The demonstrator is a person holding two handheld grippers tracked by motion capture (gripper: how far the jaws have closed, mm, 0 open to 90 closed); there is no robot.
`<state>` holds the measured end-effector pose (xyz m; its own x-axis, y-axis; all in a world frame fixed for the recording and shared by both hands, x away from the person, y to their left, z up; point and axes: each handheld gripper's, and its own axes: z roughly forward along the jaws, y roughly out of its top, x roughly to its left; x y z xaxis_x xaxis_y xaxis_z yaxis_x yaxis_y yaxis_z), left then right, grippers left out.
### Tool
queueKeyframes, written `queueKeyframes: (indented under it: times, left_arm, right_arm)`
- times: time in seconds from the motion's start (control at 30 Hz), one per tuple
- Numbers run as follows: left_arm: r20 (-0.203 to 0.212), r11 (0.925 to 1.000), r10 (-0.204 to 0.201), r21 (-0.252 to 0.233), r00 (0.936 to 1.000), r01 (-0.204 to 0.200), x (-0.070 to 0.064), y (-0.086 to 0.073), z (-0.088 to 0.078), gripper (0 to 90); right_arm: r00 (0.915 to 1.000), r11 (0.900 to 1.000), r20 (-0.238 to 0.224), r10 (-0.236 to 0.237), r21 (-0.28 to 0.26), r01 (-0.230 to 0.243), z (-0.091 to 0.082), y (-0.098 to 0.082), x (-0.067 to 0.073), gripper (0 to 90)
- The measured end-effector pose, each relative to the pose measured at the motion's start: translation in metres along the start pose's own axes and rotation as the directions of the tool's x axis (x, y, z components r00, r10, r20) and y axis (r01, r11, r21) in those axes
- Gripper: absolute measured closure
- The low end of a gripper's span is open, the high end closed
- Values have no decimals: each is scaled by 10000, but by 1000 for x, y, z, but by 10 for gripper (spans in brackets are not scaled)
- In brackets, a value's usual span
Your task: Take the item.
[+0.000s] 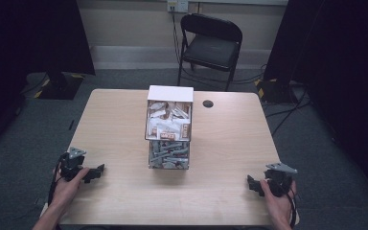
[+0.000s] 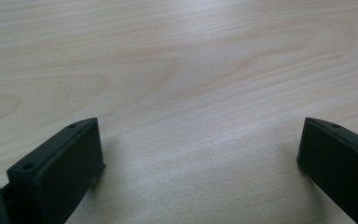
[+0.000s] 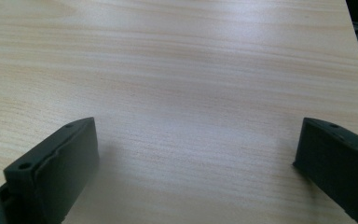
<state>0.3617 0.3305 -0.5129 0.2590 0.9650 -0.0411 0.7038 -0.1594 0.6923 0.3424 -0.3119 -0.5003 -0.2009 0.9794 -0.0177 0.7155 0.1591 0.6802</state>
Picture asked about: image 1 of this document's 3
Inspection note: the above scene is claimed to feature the black stand base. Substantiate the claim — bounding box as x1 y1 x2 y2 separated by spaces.
34 72 85 101
254 78 305 105

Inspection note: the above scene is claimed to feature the black curtain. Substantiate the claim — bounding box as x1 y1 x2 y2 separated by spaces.
0 0 97 161
263 0 368 205

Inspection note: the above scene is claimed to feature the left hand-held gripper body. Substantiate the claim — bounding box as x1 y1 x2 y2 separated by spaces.
57 146 87 183

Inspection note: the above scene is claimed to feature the person's left hand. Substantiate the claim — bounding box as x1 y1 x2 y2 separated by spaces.
49 166 91 219

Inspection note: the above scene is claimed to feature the white wall socket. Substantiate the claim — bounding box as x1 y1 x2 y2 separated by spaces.
167 0 190 14

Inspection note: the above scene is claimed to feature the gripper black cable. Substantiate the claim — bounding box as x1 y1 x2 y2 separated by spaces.
285 188 299 230
46 152 70 207

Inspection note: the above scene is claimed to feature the pile of brown white packets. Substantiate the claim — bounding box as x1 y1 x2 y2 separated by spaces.
147 101 192 141

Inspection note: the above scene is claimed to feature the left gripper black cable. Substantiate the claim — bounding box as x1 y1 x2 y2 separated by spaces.
46 152 70 207

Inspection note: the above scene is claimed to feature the black folding chair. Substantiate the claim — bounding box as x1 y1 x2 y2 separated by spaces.
176 12 243 93

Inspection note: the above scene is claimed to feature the black floor cable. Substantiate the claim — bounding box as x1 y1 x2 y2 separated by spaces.
264 85 311 137

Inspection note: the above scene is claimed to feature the pile of grey packets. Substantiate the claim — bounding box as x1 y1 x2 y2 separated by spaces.
149 141 190 170

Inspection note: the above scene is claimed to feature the person's right hand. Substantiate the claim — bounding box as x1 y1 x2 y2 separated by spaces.
259 178 298 230

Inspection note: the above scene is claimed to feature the clear two-tier storage box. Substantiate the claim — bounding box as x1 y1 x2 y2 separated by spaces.
144 84 195 171

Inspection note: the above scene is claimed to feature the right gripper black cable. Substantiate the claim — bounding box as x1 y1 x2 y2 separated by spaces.
285 188 299 230

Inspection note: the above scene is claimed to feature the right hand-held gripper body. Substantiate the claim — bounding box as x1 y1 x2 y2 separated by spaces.
263 162 299 198

